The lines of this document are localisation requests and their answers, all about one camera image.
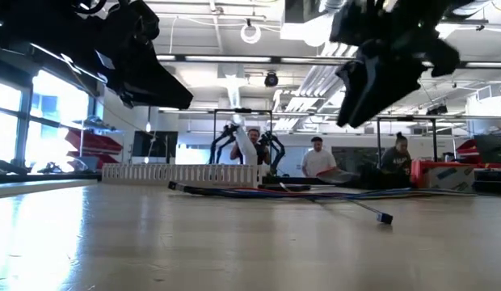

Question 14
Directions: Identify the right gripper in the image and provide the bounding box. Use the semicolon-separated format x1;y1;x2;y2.
329;0;461;129

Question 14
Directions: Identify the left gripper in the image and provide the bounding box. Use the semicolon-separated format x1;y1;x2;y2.
64;0;194;109

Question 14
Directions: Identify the white slotted cable duct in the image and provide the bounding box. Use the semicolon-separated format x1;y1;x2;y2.
101;162;263;188

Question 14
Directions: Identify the multicoloured cable bundle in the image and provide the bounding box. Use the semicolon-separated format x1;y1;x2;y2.
168;180;478;226

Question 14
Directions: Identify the black monitor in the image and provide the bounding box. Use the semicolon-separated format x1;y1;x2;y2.
132;130;179;159

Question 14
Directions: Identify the person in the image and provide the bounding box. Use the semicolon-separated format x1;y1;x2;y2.
229;128;272;166
379;132;413;175
301;136;336;178

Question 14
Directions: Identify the ceiling light strip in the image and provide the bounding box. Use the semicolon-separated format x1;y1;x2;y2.
157;54;356;64

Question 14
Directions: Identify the red shelf rack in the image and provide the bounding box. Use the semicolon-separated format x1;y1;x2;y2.
64;129;124;169

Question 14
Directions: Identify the large bright window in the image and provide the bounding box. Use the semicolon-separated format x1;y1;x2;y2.
0;70;99;175

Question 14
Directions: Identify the white cloth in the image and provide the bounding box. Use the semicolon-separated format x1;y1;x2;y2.
232;115;259;166

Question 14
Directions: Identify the black gantry frame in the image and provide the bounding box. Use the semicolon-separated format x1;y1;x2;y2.
213;108;274;162
375;115;440;167

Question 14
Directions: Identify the white ring ceiling lamp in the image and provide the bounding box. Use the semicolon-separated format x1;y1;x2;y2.
240;23;263;44

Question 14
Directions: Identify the black metal table frame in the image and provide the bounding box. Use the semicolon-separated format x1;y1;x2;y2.
0;172;103;183

